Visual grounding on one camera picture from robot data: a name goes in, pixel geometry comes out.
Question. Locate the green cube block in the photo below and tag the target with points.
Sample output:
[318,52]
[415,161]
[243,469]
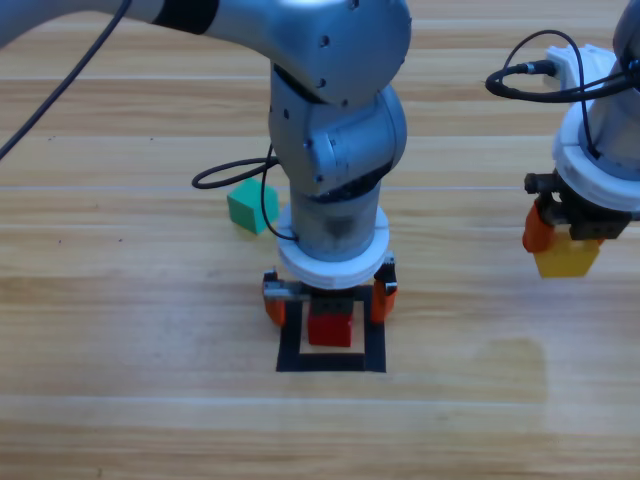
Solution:
[245,207]

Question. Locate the yellow cube block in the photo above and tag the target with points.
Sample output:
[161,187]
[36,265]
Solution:
[565,260]

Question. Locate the black tape square outline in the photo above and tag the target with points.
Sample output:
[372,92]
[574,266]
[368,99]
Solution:
[330,362]

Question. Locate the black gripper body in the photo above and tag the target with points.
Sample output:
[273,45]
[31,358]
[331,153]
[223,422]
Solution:
[330,306]
[590,227]

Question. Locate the red cube block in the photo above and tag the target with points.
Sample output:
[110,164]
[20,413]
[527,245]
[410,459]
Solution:
[327,330]

